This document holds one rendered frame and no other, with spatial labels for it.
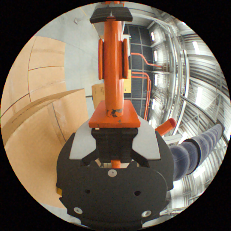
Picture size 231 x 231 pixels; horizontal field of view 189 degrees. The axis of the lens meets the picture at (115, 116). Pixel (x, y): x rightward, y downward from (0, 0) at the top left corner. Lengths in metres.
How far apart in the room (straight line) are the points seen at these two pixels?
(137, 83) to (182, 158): 10.78
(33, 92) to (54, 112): 0.59
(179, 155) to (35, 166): 0.42
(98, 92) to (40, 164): 1.81
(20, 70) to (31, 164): 0.67
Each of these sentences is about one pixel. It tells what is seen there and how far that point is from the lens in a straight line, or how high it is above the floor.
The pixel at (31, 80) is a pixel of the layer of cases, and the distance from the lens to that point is 0.76.
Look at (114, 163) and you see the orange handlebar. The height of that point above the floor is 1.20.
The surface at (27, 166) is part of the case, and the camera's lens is 0.15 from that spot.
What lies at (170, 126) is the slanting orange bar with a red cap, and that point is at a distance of 0.16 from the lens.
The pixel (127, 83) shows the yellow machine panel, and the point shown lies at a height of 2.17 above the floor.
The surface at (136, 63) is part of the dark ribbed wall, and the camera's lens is 10.96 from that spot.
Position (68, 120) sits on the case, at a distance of 0.23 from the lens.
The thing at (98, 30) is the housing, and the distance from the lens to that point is 0.15.
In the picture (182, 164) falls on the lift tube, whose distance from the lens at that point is 0.36.
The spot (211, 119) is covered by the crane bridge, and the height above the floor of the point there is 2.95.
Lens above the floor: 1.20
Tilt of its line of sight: 2 degrees down
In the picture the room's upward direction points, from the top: 88 degrees clockwise
